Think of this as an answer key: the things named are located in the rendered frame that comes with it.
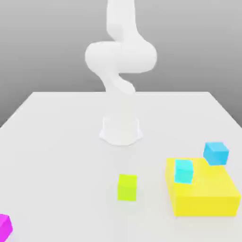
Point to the small blue cube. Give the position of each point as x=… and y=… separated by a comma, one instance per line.
x=216, y=154

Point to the small magenta cube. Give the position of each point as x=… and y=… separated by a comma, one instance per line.
x=4, y=226

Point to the small cyan cube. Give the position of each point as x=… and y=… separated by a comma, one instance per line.
x=183, y=172

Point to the large yellow box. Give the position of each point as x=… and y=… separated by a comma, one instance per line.
x=206, y=196

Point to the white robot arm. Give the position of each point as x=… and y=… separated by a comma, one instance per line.
x=121, y=56

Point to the small lime cube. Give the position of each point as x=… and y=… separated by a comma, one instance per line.
x=127, y=188

